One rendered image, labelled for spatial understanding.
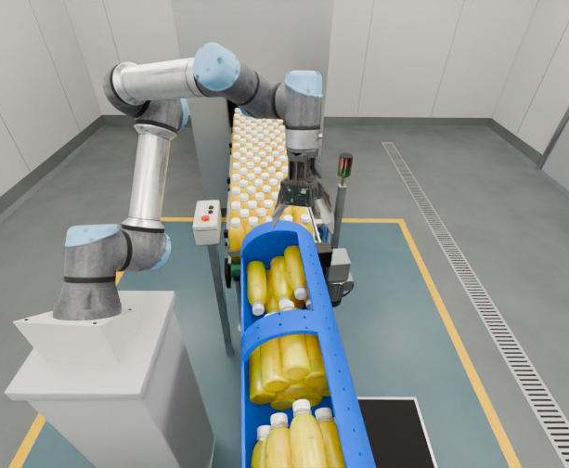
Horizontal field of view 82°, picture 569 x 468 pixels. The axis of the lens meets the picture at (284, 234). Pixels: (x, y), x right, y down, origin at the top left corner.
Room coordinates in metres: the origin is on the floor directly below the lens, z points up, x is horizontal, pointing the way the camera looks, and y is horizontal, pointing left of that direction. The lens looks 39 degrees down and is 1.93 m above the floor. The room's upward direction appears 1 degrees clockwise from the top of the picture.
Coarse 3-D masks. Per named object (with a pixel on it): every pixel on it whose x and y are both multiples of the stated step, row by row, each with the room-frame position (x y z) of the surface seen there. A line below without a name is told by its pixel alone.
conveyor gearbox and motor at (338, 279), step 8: (344, 248) 1.23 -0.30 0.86; (336, 256) 1.16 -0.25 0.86; (344, 256) 1.16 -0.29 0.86; (336, 264) 1.11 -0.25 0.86; (344, 264) 1.12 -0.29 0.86; (328, 272) 1.11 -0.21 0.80; (336, 272) 1.11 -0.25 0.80; (344, 272) 1.12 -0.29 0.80; (328, 280) 1.11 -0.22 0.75; (336, 280) 1.11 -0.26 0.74; (344, 280) 1.12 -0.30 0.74; (352, 280) 1.15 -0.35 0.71; (328, 288) 1.13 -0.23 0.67; (336, 288) 1.12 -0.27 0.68; (344, 288) 1.15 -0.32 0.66; (352, 288) 1.20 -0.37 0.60; (336, 296) 1.12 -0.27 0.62; (336, 304) 1.12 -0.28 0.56
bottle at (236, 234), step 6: (234, 228) 1.09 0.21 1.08; (240, 228) 1.09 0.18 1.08; (228, 234) 1.09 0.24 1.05; (234, 234) 1.07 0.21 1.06; (240, 234) 1.08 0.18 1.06; (234, 240) 1.07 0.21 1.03; (240, 240) 1.08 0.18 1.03; (234, 246) 1.07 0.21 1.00; (240, 246) 1.07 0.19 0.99; (234, 258) 1.07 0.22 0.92
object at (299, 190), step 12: (288, 156) 0.64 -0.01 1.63; (300, 156) 0.63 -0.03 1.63; (312, 156) 0.65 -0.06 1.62; (288, 168) 0.63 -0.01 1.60; (300, 168) 0.64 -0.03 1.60; (288, 180) 0.62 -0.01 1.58; (300, 180) 0.62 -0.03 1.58; (312, 180) 0.63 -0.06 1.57; (288, 192) 0.61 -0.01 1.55; (300, 192) 0.61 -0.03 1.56; (312, 192) 0.62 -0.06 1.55; (288, 204) 0.61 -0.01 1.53; (300, 204) 0.60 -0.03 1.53; (312, 204) 0.60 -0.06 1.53
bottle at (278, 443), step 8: (272, 424) 0.31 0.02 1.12; (280, 424) 0.31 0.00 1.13; (288, 424) 0.31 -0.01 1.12; (272, 432) 0.29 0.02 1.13; (280, 432) 0.29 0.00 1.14; (288, 432) 0.29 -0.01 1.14; (272, 440) 0.27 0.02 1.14; (280, 440) 0.27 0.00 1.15; (288, 440) 0.27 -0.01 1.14; (272, 448) 0.26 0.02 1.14; (280, 448) 0.26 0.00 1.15; (288, 448) 0.26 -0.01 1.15; (272, 456) 0.24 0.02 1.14; (280, 456) 0.24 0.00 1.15; (288, 456) 0.24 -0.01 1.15; (272, 464) 0.23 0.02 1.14; (280, 464) 0.23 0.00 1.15; (288, 464) 0.23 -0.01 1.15
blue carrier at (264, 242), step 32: (288, 224) 0.93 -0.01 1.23; (256, 256) 0.93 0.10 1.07; (320, 288) 0.66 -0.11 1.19; (256, 320) 0.69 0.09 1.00; (288, 320) 0.51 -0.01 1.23; (320, 320) 0.53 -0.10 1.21; (352, 384) 0.39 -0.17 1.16; (256, 416) 0.37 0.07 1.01; (288, 416) 0.40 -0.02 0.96; (352, 416) 0.30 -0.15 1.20; (352, 448) 0.24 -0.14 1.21
